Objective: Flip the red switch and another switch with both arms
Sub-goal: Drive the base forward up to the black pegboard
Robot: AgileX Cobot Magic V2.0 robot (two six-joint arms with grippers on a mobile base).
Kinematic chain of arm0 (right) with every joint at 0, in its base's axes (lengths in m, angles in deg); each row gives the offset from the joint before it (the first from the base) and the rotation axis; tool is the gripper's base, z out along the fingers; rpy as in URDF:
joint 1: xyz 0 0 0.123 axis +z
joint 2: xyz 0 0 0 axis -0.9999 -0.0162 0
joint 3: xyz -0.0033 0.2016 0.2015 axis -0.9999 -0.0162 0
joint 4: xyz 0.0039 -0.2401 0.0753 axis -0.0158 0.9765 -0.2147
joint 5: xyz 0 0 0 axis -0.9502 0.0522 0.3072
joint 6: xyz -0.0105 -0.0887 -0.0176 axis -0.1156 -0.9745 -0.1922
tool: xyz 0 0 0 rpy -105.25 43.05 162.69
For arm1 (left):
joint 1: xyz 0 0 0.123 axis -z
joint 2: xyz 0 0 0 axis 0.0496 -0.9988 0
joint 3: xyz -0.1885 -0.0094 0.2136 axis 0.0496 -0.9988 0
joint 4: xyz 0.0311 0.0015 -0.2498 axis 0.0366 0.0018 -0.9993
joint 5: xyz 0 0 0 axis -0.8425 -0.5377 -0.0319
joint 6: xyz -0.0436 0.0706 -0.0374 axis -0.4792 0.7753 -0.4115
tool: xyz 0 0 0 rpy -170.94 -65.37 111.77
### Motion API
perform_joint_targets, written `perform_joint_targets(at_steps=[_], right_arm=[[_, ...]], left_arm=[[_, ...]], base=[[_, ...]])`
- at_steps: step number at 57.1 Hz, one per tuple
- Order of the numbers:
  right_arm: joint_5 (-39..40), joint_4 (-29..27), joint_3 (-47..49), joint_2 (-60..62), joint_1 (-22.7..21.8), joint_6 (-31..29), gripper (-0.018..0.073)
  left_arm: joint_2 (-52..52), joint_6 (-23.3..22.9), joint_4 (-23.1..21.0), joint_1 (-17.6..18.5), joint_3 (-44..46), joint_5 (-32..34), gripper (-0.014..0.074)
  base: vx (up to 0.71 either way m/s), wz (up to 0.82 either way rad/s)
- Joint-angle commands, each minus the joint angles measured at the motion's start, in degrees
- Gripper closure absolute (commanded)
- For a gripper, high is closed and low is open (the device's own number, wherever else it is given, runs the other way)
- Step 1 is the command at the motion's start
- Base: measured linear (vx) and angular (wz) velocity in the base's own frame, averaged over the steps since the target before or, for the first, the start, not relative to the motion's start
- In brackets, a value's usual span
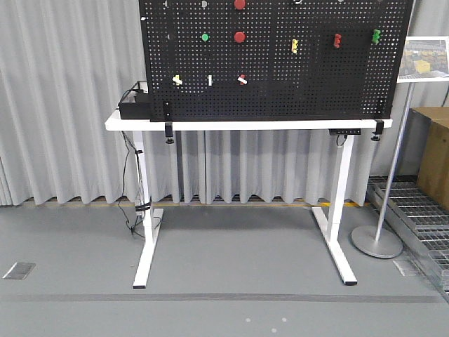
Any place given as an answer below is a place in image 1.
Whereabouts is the green vertical switch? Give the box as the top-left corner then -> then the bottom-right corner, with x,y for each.
372,29 -> 381,44

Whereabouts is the left black table clamp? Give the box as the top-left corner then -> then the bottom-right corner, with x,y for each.
163,100 -> 174,145

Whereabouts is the metal floor grating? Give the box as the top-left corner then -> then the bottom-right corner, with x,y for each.
385,179 -> 448,299

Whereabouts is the black power cable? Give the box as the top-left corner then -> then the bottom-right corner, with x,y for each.
117,131 -> 163,239

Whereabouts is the red round button lower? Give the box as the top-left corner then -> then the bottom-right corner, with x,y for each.
234,31 -> 246,44

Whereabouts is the yellow vertical switch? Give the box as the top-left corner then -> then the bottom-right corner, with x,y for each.
291,39 -> 299,55

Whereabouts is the right black table clamp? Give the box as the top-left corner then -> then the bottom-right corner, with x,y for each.
371,98 -> 384,142

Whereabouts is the red vertical switch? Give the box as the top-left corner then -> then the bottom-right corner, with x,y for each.
333,34 -> 342,48

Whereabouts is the white standing desk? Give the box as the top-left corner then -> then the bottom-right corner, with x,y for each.
105,109 -> 392,289

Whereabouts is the floor hatch plate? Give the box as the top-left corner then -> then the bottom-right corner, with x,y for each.
2,262 -> 36,280

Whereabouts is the yellow lever switch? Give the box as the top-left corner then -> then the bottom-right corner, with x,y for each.
172,74 -> 183,86

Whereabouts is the black table clamp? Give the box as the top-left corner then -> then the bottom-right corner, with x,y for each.
163,100 -> 174,145
371,98 -> 384,142

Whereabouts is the black electronics box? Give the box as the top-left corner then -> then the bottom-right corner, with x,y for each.
118,81 -> 152,119

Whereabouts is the brown cardboard box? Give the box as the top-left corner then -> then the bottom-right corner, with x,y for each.
412,107 -> 448,210

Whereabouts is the red white lever switch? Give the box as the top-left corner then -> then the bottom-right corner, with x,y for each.
238,74 -> 248,85

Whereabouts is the desk height control panel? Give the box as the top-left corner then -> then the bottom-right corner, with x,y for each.
329,128 -> 361,136

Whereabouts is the red round button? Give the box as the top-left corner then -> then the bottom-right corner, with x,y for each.
234,31 -> 246,44
234,0 -> 246,11

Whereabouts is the grey sign stand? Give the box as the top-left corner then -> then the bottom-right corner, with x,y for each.
351,36 -> 448,259

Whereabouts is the red round button upper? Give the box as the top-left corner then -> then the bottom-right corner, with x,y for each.
234,0 -> 246,11

